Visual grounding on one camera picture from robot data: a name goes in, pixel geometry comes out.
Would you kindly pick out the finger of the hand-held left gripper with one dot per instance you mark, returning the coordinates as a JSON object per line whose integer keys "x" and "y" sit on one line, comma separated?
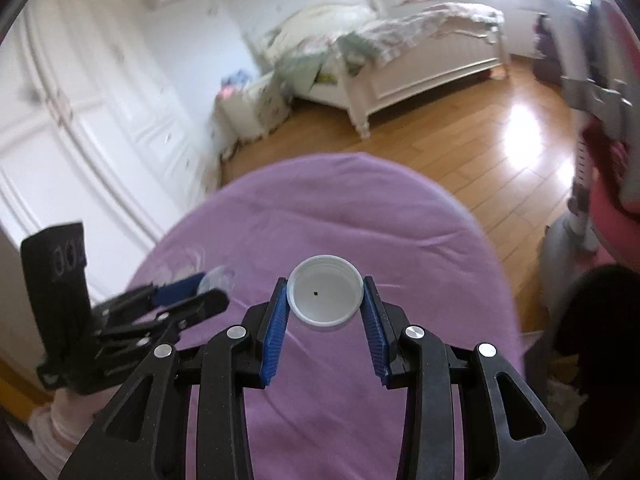
{"x": 200, "y": 306}
{"x": 175, "y": 287}

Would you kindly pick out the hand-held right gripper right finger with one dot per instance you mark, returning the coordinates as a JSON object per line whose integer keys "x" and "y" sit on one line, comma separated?
{"x": 376, "y": 342}

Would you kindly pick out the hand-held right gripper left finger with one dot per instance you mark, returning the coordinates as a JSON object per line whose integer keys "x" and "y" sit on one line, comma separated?
{"x": 274, "y": 342}

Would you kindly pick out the clear plastic container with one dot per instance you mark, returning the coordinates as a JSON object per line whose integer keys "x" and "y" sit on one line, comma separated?
{"x": 220, "y": 280}

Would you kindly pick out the white bottle cap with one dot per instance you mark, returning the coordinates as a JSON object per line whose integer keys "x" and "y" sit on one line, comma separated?
{"x": 325, "y": 310}

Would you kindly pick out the person's left forearm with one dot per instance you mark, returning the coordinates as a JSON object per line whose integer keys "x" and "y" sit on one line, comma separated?
{"x": 60, "y": 425}

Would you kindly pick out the purple tablecloth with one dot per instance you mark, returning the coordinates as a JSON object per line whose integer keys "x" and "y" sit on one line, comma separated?
{"x": 325, "y": 210}

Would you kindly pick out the white wardrobe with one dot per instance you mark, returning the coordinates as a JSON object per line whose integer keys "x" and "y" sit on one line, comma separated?
{"x": 85, "y": 110}

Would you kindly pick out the white nightstand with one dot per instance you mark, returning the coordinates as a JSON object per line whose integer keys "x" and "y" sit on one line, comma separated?
{"x": 255, "y": 105}

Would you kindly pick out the pink item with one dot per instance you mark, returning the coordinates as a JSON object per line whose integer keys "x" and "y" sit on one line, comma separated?
{"x": 227, "y": 92}

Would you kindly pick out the blue cloth item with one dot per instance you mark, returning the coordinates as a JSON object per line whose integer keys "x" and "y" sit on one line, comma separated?
{"x": 237, "y": 79}

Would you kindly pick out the dark cloth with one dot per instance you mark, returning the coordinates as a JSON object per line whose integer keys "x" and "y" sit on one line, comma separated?
{"x": 600, "y": 320}

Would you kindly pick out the white bed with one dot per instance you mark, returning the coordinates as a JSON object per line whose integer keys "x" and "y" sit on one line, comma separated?
{"x": 415, "y": 55}

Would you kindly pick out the grey and pink chair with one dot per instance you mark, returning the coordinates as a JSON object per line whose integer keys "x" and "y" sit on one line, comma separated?
{"x": 607, "y": 110}

